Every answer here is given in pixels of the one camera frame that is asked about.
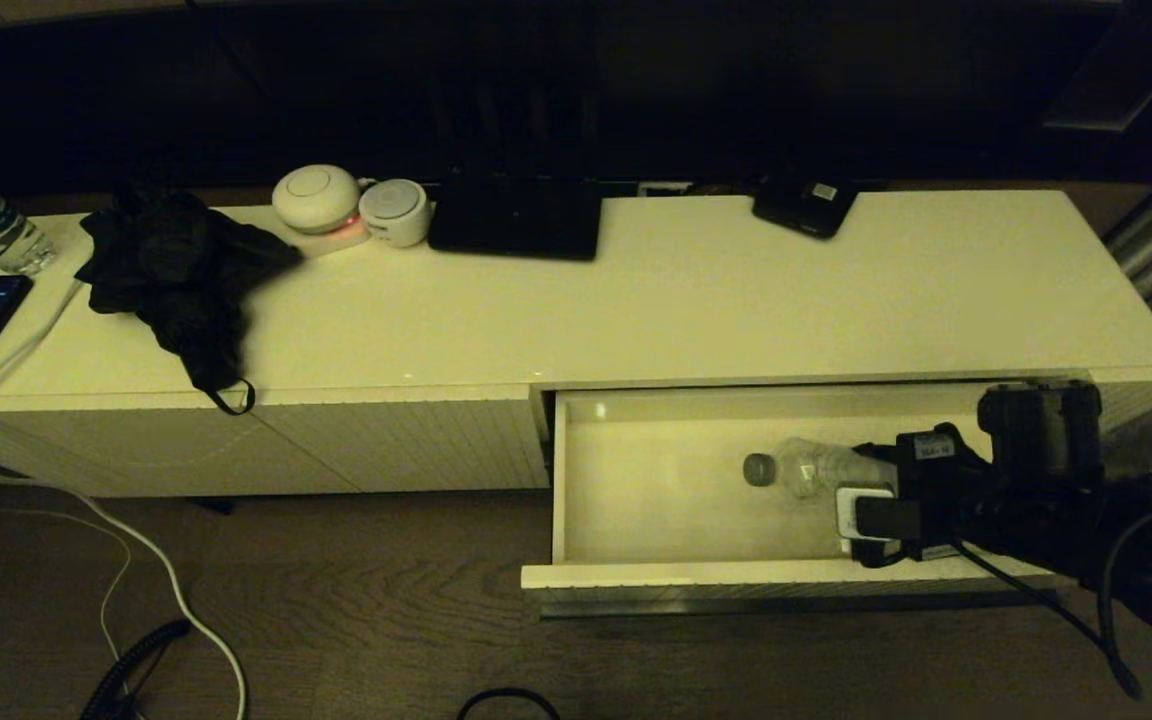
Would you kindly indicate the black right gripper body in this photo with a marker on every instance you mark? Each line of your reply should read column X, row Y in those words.
column 941, row 500

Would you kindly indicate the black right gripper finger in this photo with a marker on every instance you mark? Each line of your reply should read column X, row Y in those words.
column 878, row 456
column 876, row 554

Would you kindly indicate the clear plastic water bottle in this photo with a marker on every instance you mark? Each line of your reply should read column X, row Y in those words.
column 806, row 470

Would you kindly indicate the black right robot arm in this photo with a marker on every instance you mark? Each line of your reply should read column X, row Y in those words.
column 1036, row 430

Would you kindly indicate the white low cabinet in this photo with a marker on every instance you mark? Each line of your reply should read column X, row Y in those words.
column 636, row 320

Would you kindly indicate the black HDMI box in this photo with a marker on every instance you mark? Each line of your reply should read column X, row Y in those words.
column 804, row 208

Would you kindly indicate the white power strip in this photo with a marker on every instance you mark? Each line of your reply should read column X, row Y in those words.
column 663, row 187

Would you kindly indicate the black flat set-top box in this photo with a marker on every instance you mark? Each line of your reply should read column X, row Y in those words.
column 516, row 217

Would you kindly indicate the dark side cabinet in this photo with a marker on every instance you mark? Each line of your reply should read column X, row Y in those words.
column 1126, row 70

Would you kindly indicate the white ribbed cabinet door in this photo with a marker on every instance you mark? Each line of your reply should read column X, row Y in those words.
column 416, row 440

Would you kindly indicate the small white round speaker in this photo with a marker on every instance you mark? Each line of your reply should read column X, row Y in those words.
column 394, row 212

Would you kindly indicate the white base pad red light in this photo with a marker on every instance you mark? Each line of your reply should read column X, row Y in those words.
column 336, row 239

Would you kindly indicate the large white round device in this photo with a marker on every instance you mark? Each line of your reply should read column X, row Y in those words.
column 316, row 197

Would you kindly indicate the black folded umbrella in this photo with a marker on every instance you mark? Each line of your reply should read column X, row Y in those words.
column 176, row 268

